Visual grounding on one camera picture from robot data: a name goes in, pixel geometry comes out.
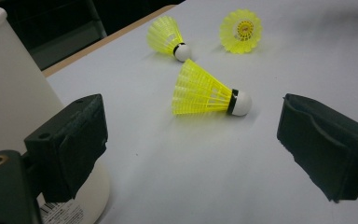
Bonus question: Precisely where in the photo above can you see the wooden table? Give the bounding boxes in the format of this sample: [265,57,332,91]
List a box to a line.
[41,4,177,78]

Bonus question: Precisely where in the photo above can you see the white plastic bin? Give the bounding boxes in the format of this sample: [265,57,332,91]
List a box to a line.
[0,2,112,224]

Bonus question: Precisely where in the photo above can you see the yellow plastic shuttlecock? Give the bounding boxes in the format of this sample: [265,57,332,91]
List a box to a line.
[172,58,253,118]
[146,15,192,63]
[219,8,264,55]

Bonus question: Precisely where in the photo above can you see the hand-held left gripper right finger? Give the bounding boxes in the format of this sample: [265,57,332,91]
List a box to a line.
[276,92,358,203]

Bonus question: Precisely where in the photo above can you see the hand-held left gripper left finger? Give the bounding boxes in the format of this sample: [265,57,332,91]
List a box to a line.
[23,93,109,203]

